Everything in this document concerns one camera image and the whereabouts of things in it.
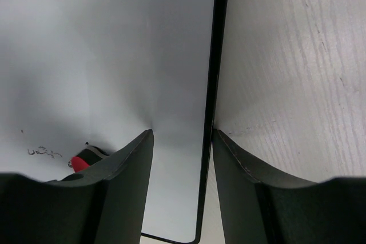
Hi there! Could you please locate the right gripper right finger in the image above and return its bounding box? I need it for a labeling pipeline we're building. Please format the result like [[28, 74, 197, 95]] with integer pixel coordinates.
[[212, 130, 365, 243]]

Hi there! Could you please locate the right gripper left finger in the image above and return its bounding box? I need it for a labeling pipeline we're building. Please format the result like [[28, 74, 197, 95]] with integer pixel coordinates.
[[1, 130, 154, 243]]

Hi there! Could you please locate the white whiteboard black frame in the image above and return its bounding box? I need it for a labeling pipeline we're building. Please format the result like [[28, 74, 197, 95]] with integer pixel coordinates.
[[1, 0, 214, 243]]

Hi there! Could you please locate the red whiteboard eraser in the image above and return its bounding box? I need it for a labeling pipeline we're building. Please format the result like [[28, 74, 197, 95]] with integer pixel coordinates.
[[69, 144, 109, 173]]

